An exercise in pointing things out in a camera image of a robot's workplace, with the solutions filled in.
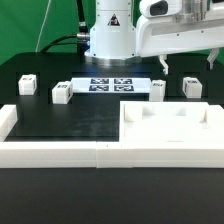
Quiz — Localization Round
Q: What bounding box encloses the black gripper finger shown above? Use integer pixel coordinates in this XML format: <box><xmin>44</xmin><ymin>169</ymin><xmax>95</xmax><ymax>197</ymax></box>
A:
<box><xmin>159</xmin><ymin>55</ymin><xmax>168</xmax><ymax>75</ymax></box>
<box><xmin>207</xmin><ymin>48</ymin><xmax>219</xmax><ymax>70</ymax></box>

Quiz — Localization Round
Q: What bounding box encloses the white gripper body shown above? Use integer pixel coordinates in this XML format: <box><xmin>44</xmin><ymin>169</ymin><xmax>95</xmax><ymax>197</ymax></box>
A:
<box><xmin>136</xmin><ymin>13</ymin><xmax>224</xmax><ymax>57</ymax></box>

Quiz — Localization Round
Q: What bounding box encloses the white square tabletop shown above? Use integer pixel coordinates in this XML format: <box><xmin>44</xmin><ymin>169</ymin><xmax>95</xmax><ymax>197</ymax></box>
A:
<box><xmin>119</xmin><ymin>100</ymin><xmax>224</xmax><ymax>145</ymax></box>

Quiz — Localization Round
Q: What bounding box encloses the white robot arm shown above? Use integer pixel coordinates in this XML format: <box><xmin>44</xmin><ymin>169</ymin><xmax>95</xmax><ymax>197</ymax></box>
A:
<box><xmin>85</xmin><ymin>0</ymin><xmax>224</xmax><ymax>66</ymax></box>

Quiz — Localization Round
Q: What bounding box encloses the white sheet with AprilTags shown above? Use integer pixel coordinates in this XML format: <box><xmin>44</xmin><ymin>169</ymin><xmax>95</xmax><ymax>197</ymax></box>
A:
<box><xmin>71</xmin><ymin>77</ymin><xmax>151</xmax><ymax>93</ymax></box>

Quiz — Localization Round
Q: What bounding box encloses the green backdrop curtain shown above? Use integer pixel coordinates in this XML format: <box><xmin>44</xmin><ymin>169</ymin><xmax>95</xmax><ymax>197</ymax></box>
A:
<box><xmin>0</xmin><ymin>0</ymin><xmax>224</xmax><ymax>66</ymax></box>

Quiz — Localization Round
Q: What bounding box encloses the white U-shaped obstacle fence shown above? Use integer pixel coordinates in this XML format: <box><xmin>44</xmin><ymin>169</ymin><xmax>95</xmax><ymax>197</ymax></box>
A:
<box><xmin>0</xmin><ymin>105</ymin><xmax>224</xmax><ymax>168</ymax></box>

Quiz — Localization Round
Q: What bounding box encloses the black cable bundle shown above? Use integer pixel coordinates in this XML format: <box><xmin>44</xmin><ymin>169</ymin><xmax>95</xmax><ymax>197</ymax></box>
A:
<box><xmin>41</xmin><ymin>0</ymin><xmax>92</xmax><ymax>54</ymax></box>

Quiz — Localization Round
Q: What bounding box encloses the white thin cable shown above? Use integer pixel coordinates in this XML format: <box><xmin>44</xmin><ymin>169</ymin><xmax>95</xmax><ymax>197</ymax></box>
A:
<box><xmin>35</xmin><ymin>0</ymin><xmax>53</xmax><ymax>53</ymax></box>

